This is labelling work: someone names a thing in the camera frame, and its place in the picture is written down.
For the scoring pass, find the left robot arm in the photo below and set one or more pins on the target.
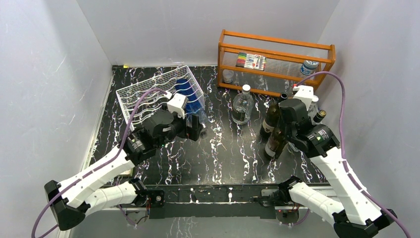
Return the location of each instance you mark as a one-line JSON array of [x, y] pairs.
[[73, 199]]

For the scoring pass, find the small clear plastic cup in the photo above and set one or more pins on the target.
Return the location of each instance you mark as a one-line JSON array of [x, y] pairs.
[[227, 76]]

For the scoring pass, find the round clear glass bottle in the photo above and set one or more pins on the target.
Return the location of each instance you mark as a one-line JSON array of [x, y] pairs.
[[242, 105]]

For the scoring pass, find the white wire wine rack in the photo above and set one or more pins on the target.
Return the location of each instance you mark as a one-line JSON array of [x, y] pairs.
[[129, 95]]

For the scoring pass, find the brown wine bottle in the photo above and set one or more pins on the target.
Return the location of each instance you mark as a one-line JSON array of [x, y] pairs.
[[275, 144]]

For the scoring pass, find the dark bottle black foil top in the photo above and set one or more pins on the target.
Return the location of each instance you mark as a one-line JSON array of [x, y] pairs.
[[318, 117]]

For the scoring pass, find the blue white lidded jar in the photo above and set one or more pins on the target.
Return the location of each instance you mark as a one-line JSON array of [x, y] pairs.
[[308, 67]]

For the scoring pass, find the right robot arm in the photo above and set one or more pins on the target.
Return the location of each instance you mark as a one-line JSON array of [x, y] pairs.
[[354, 215]]

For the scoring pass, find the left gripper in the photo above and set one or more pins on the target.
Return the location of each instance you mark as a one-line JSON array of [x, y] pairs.
[[192, 133]]

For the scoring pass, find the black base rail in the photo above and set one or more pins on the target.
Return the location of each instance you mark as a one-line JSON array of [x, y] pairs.
[[228, 200]]

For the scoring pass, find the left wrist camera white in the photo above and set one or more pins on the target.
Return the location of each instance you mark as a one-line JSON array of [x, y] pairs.
[[177, 105]]

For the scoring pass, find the orange wooden shelf rack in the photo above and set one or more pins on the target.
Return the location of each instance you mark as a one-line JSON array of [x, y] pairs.
[[283, 61]]

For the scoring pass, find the dark green open bottle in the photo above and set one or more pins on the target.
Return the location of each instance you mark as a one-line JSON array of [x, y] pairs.
[[272, 117]]

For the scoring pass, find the beige remote control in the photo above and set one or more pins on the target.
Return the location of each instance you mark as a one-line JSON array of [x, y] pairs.
[[127, 173]]

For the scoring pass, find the colour marker pen set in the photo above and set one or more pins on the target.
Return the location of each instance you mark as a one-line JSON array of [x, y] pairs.
[[251, 61]]

